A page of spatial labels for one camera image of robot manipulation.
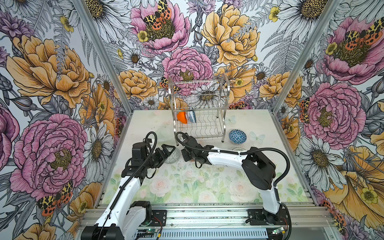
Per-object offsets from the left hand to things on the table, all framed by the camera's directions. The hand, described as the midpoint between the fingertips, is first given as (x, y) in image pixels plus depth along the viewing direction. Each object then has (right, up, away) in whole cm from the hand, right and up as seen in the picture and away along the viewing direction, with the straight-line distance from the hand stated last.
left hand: (171, 156), depth 81 cm
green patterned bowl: (-1, -3, +14) cm, 14 cm away
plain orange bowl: (+3, +22, +22) cm, 31 cm away
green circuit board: (-10, -33, -10) cm, 36 cm away
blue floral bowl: (+10, +22, +21) cm, 32 cm away
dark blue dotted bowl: (+41, +8, +24) cm, 49 cm away
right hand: (+7, -2, +11) cm, 13 cm away
